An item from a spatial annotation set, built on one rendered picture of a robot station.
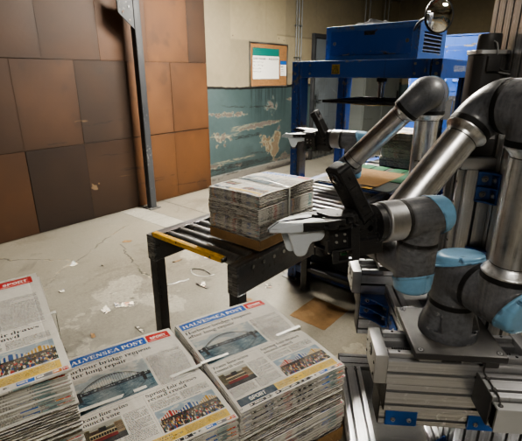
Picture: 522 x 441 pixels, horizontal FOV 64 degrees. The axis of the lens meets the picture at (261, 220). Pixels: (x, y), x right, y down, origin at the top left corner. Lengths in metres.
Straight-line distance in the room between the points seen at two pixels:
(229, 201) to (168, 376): 0.87
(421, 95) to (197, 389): 1.13
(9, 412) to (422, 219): 0.71
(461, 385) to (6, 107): 3.99
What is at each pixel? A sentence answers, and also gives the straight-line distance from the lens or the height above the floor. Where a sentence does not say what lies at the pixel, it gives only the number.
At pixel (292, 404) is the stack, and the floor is 0.79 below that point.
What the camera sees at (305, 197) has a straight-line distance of 1.83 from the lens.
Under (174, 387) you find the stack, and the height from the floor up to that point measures 0.83.
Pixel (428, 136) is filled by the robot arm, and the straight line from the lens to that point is 1.67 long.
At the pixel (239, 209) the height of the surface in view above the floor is 0.96.
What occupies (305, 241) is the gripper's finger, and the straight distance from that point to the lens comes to 0.69.
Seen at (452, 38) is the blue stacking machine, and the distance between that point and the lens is 4.99.
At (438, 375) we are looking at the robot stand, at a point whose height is 0.72.
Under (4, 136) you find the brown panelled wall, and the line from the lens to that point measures 4.36.
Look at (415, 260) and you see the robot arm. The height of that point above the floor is 1.14.
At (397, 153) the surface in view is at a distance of 3.36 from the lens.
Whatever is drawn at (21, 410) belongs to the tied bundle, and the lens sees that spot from 0.73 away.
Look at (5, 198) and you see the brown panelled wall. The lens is 4.43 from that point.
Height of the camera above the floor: 1.47
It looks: 19 degrees down
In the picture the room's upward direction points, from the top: straight up
